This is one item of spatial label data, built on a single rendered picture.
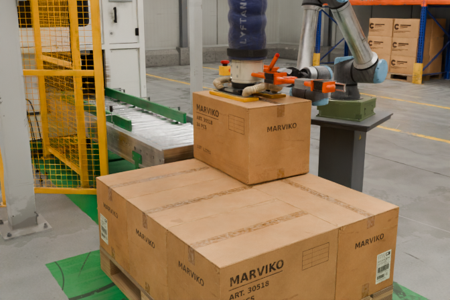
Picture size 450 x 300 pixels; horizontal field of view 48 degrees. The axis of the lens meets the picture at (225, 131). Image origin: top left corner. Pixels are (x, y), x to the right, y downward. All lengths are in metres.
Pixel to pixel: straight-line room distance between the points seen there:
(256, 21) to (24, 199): 1.91
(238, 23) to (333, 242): 1.23
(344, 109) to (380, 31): 7.98
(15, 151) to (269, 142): 1.68
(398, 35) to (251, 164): 8.54
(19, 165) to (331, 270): 2.12
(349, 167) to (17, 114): 2.13
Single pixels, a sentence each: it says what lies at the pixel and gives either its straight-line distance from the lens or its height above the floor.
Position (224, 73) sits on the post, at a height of 0.95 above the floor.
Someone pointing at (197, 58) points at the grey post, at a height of 0.82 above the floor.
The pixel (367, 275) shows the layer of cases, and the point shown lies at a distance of 2.47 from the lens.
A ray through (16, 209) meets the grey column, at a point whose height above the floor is 0.16.
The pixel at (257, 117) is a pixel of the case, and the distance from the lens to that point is 2.53.
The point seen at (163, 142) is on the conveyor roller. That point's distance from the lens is 3.50.
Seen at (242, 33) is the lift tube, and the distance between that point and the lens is 2.74.
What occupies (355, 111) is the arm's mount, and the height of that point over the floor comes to 0.81.
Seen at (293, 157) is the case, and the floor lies 0.66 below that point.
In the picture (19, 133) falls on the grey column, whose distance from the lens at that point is 3.47.
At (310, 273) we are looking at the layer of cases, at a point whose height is 0.38.
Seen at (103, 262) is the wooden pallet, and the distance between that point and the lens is 2.98.
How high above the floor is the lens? 1.43
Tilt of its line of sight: 14 degrees down
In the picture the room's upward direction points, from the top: straight up
